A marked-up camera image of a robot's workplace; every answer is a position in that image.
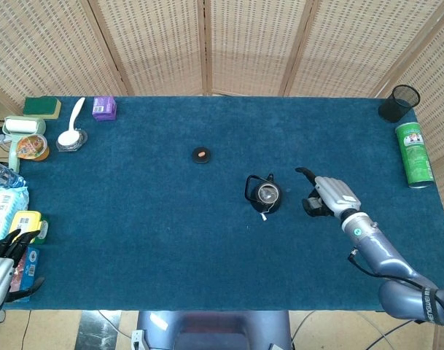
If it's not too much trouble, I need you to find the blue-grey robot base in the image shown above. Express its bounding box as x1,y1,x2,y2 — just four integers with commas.
132,309,292,350

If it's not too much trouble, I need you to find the clear plastic water bottle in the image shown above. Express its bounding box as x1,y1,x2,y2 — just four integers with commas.
0,157,27,190

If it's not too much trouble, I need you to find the silver steel wool scourer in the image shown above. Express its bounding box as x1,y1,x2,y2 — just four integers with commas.
55,128,88,153

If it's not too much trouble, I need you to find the blue table cloth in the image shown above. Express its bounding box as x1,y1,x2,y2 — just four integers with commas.
2,95,444,313

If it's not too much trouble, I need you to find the black mesh pen holder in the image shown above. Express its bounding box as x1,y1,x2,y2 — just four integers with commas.
378,84,421,123

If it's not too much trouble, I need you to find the tea bag with green tag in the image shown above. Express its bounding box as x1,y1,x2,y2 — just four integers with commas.
258,184,279,222

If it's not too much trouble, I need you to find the black cast iron teapot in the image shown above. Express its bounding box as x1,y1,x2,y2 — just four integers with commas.
244,173,283,214

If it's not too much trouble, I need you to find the green chip can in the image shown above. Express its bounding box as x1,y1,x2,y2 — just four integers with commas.
394,122,435,190

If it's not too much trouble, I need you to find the black teapot lid orange knob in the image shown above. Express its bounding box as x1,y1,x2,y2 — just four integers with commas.
191,146,212,165

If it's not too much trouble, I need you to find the purple box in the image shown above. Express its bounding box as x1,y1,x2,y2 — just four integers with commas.
91,96,118,122

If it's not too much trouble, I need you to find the bamboo folding screen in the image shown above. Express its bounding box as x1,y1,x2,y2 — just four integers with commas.
0,0,444,205

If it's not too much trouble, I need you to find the white floor cable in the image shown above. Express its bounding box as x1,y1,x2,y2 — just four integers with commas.
290,309,416,350

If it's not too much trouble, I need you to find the green yellow sponge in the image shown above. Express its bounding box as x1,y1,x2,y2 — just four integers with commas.
23,96,62,120

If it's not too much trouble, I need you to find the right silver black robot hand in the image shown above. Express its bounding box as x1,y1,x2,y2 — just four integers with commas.
295,166,362,219

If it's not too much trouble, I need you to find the white blue wet wipes pack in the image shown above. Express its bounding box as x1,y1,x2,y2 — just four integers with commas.
0,186,30,249

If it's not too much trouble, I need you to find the white plastic spoon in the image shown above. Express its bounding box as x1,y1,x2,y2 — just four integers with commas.
57,96,87,147

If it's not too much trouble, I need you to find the yellow box with barcode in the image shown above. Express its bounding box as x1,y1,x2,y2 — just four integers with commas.
8,210,43,244

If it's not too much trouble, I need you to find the blue cookie box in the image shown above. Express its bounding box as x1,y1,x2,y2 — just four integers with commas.
9,246,41,303

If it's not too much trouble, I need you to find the orange jelly cup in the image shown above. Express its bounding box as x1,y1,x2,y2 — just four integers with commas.
16,133,50,162

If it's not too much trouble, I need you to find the light green lint roller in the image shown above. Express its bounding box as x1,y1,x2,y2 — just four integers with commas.
1,115,47,173

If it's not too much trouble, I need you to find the green white small packet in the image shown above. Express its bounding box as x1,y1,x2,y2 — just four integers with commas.
35,214,50,244

